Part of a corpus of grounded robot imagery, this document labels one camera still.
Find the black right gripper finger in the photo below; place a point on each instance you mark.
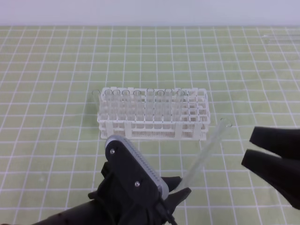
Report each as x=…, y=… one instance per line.
x=282, y=173
x=283, y=142

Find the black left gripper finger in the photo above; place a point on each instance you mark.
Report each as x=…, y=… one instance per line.
x=173, y=200
x=172, y=182

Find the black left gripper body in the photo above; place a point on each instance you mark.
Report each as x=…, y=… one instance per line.
x=128, y=193

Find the clear glass test tube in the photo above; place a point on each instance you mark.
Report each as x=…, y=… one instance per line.
x=205, y=153

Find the white plastic test tube rack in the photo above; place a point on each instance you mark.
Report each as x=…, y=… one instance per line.
x=116, y=114

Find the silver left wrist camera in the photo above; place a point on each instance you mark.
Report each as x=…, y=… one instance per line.
x=161, y=185

